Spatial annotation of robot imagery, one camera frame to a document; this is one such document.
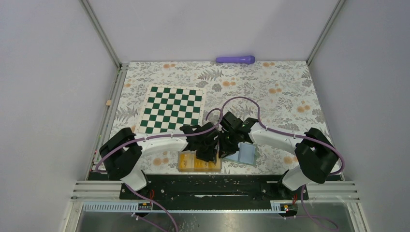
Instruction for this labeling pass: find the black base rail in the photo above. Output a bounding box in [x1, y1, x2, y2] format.
[138, 174, 309, 211]

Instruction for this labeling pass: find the green white chessboard mat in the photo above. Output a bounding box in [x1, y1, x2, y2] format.
[135, 85, 206, 134]

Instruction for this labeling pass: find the clear plastic card box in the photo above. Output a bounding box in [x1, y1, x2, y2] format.
[177, 151, 222, 173]

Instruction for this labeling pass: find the green leather card holder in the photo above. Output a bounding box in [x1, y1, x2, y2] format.
[223, 143, 257, 166]

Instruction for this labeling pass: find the purple cylinder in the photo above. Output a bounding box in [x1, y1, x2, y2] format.
[215, 56, 256, 64]

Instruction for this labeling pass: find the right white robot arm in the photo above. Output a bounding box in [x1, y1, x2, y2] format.
[219, 112, 338, 199]

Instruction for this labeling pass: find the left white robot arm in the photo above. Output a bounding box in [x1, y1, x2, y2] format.
[95, 122, 220, 199]

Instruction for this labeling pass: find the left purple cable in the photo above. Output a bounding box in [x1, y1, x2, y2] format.
[95, 108, 223, 232]

